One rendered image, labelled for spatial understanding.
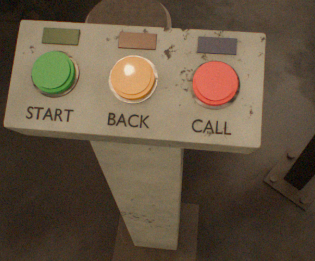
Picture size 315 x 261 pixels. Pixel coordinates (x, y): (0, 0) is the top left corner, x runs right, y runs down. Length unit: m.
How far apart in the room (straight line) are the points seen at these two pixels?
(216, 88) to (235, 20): 0.96
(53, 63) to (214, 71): 0.15
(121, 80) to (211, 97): 0.08
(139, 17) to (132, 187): 0.23
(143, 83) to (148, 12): 0.21
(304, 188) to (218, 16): 0.63
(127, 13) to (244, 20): 0.80
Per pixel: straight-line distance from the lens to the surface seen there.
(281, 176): 0.97
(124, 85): 0.33
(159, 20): 0.50
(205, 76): 0.33
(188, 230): 0.89
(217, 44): 0.35
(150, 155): 0.39
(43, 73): 0.35
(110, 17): 0.52
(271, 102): 1.08
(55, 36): 0.37
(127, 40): 0.35
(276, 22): 1.30
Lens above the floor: 0.87
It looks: 60 degrees down
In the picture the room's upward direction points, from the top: 4 degrees counter-clockwise
